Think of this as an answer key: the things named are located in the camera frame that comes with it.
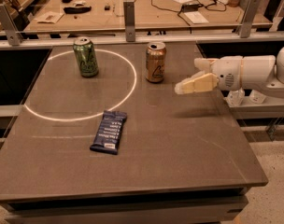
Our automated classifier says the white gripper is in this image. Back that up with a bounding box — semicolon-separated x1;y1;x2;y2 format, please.
175;56;243;94

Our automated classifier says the orange soda can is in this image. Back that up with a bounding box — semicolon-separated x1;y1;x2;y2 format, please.
145;42;166;83

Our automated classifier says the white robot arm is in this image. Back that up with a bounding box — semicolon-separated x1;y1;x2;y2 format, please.
175;47;284;98

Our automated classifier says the blue rxbar wrapper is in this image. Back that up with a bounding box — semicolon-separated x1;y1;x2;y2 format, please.
90;111;127;155

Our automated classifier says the green soda can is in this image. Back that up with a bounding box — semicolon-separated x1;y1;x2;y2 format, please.
73;36;99;77

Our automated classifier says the clear plastic bottle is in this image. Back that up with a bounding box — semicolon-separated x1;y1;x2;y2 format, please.
225;89;245;106

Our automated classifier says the white paper sheet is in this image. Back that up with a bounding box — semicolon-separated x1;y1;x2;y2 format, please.
184;11;208;24

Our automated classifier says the black power adapter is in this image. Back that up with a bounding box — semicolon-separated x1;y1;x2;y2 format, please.
181;3;203;12

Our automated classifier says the black flat tool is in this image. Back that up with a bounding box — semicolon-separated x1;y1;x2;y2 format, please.
64;7;92;14

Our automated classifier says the wooden background desk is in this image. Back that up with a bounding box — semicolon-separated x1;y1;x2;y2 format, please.
22;0;273;35

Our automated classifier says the white envelope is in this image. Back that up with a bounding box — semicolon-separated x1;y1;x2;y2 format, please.
35;11;64;24

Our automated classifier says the grey metal bracket right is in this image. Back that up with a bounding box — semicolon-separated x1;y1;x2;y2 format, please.
237;0;261;38

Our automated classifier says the grey metal bracket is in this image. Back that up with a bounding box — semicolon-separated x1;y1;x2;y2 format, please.
237;0;261;38
0;4;22;46
123;1;135;42

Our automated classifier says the black cable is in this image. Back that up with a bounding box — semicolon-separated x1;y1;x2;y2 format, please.
150;0;228;27

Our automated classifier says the grey metal bracket middle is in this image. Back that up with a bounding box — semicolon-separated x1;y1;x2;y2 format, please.
123;1;135;42

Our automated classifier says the grey metal bracket left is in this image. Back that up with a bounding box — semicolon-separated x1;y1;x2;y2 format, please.
0;4;22;46

